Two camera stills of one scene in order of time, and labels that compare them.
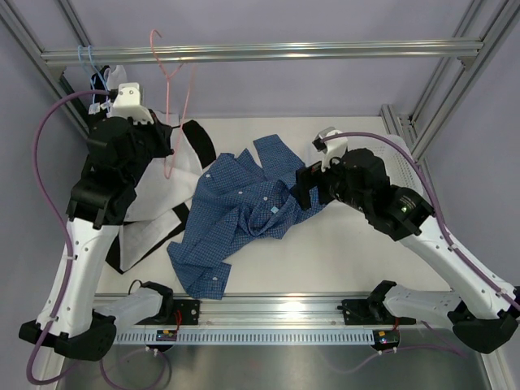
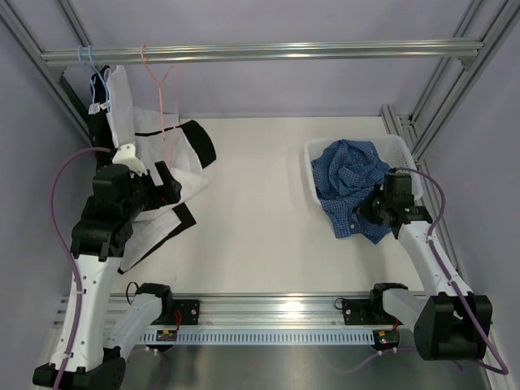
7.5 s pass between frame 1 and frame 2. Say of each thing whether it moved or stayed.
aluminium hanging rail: stayed
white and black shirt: stayed
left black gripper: moved
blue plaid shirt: moved
